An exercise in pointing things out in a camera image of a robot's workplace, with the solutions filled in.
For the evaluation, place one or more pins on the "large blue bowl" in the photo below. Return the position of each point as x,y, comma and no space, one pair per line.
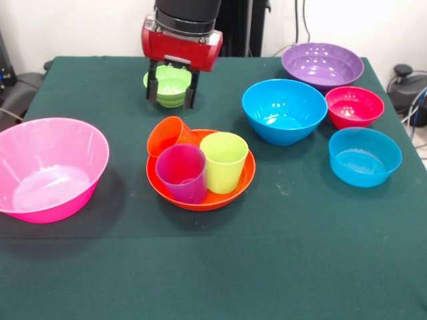
280,116

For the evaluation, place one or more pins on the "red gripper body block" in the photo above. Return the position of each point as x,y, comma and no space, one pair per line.
180,51

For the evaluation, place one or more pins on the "small blue bowl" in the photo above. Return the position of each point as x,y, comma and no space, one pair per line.
363,166

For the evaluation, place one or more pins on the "orange bowl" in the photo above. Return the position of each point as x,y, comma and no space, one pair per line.
217,200

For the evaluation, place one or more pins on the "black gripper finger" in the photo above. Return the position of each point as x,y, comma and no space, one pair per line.
151,83
191,91

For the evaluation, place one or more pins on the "green bowl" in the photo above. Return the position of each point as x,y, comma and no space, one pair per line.
170,86

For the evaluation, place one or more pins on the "purple bowl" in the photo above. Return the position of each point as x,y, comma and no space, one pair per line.
320,66

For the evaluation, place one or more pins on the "large pink bowl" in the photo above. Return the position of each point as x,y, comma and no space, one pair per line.
50,186

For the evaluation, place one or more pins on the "small magenta bowl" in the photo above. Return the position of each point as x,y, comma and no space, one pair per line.
355,110

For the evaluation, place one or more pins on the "dark green table cloth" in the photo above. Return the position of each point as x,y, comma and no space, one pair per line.
233,260

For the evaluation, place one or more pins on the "purple cup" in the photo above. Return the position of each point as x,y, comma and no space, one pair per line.
183,176

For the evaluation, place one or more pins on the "green cup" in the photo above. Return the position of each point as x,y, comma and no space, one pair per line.
225,166

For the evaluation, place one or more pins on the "orange cup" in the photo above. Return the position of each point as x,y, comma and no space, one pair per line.
165,133

